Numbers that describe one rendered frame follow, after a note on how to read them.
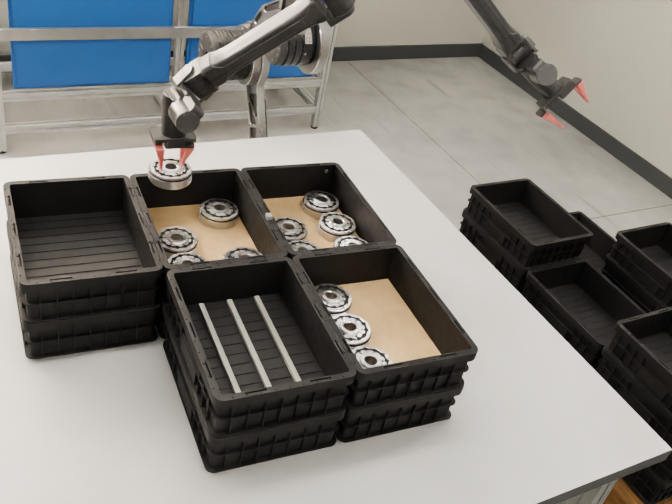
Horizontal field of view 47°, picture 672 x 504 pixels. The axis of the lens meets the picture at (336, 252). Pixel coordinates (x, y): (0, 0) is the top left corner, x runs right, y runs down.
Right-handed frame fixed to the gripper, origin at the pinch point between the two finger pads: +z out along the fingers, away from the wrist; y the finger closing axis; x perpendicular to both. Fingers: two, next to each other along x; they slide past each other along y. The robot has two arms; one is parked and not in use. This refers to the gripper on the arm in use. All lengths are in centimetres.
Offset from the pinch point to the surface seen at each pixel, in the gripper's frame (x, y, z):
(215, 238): -8.6, 10.4, 17.9
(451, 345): -63, 50, 13
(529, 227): 23, 149, 53
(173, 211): 4.9, 2.7, 17.9
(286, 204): 3.9, 34.9, 18.2
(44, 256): -9.0, -31.5, 17.7
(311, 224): -6.5, 38.5, 18.2
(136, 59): 183, 30, 57
